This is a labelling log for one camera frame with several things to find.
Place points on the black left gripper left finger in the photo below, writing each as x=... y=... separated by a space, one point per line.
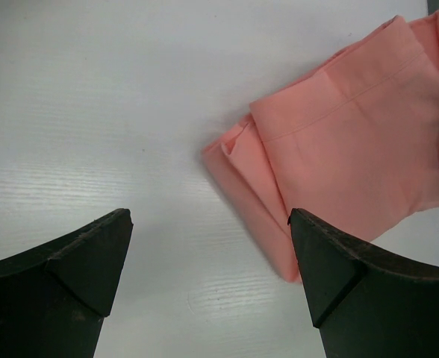
x=55 y=297

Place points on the grey pleated skirt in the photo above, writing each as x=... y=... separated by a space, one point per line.
x=432 y=6

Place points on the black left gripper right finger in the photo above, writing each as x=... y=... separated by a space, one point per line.
x=365 y=301

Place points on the pink skirt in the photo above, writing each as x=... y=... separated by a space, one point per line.
x=355 y=142

